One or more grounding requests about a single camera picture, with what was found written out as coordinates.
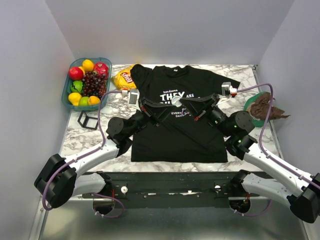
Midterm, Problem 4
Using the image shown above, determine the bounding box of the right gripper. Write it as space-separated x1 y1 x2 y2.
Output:
179 93 232 138

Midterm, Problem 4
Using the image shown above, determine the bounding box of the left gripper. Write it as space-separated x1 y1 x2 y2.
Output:
126 97 177 138

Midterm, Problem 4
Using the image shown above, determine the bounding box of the black printed t-shirt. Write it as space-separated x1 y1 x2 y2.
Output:
130 64 240 163

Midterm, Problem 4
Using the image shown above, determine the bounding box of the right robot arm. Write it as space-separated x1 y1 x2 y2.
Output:
173 94 320 224

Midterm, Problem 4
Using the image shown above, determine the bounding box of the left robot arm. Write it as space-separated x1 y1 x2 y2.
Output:
34 97 175 211

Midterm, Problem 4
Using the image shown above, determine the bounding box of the black brooch stand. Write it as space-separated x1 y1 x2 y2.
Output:
77 111 98 130

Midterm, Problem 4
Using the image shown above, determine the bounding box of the yellow chips bag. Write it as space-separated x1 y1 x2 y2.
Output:
111 64 137 91

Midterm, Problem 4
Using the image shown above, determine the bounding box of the orange fruit bottom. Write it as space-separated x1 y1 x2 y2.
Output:
87 95 101 106

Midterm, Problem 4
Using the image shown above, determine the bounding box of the orange fruit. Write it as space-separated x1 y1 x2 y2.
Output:
87 95 101 106
82 59 95 72

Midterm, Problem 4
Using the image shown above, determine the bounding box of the purple grapes bunch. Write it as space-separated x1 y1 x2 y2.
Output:
81 71 108 99

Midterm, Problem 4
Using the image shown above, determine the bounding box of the red dragon fruit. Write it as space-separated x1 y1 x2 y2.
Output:
93 62 109 76

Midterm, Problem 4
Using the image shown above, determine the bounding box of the green lime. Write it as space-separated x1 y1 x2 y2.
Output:
78 96 89 106

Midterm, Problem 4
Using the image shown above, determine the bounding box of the teal plastic fruit basket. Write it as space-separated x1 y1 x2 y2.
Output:
61 57 113 112

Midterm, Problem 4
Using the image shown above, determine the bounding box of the orange fruit top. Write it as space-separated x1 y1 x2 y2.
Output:
82 59 95 72

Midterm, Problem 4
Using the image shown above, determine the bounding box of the green watermelon toy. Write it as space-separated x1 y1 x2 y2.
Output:
70 80 84 94

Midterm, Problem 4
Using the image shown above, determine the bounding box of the red apple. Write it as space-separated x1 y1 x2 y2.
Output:
68 66 84 81

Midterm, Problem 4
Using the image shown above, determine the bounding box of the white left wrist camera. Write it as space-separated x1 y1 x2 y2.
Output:
121 89 140 110

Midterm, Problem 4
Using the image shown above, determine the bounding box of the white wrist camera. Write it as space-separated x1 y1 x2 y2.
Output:
121 89 140 110
217 82 238 105

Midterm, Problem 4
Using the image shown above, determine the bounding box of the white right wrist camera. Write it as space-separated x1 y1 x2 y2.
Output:
217 82 238 105

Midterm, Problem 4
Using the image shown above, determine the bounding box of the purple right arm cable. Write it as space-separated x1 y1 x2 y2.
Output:
231 82 320 217

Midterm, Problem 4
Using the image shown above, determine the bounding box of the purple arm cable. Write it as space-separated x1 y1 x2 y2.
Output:
231 82 320 217
41 90 126 218

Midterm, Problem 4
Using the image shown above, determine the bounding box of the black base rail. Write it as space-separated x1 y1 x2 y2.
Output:
98 171 248 209

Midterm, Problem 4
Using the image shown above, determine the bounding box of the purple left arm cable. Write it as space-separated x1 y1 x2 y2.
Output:
41 90 126 218

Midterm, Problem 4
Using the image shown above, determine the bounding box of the aluminium frame rail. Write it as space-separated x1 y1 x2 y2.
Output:
39 194 86 202

